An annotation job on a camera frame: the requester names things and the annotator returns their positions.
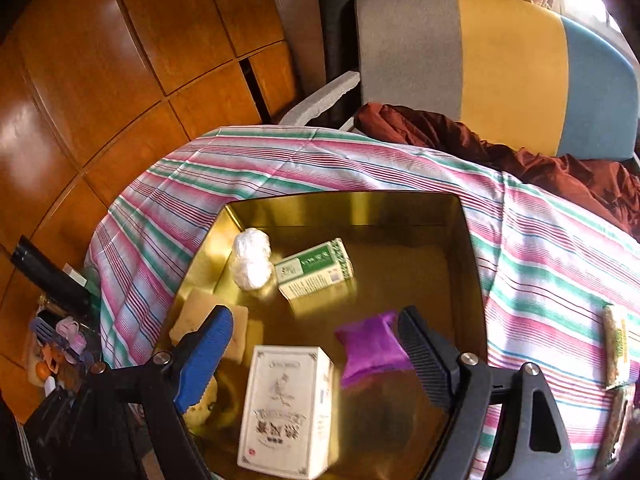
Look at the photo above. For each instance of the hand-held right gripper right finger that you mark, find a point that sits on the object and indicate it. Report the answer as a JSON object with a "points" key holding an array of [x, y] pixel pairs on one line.
{"points": [[425, 360]]}

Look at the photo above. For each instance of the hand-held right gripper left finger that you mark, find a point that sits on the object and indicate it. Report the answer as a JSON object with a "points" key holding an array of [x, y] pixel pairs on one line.
{"points": [[205, 360]]}

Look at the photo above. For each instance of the yellow knitted doll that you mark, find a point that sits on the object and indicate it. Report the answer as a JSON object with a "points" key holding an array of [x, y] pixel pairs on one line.
{"points": [[200, 405]]}

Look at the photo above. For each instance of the yellow sponge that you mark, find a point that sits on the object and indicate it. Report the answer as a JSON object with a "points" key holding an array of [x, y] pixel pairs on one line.
{"points": [[200, 310]]}

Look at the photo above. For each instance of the purple snack packet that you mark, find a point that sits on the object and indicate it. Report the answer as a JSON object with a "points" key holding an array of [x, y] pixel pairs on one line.
{"points": [[372, 345]]}

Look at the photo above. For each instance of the gold metal tin box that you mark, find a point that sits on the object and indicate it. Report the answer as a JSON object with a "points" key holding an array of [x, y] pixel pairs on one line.
{"points": [[400, 260]]}

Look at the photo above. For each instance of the white plastic bag ball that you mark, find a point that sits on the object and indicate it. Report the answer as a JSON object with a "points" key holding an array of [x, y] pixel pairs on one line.
{"points": [[251, 260]]}

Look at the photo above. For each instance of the green white cardboard box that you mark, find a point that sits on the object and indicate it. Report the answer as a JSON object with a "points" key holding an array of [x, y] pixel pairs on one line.
{"points": [[315, 270]]}

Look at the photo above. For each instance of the striped bed sheet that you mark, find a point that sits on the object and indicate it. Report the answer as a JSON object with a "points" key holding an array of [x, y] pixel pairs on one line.
{"points": [[530, 270]]}

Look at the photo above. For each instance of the small orange bottle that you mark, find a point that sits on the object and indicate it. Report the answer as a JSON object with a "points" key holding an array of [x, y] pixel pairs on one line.
{"points": [[47, 370]]}

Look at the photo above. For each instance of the black long object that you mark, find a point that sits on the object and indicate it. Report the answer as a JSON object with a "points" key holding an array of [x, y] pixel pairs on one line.
{"points": [[47, 272]]}

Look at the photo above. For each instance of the green printed snack bar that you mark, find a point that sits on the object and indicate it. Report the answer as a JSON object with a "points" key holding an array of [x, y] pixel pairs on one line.
{"points": [[617, 345]]}

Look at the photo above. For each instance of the rust brown cloth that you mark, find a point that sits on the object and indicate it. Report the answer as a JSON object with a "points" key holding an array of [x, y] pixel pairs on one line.
{"points": [[500, 145]]}

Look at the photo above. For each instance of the white foam piece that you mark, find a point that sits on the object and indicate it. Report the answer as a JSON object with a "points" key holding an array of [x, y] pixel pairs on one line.
{"points": [[320, 97]]}

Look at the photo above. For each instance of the wooden wardrobe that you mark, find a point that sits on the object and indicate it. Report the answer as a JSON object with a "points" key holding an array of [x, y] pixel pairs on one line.
{"points": [[100, 85]]}

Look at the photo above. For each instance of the grey yellow blue headboard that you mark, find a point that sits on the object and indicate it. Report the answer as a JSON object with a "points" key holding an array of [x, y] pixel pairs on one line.
{"points": [[510, 65]]}

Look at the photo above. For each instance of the black foam roll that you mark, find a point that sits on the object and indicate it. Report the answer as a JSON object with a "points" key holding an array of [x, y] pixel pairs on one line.
{"points": [[336, 35]]}

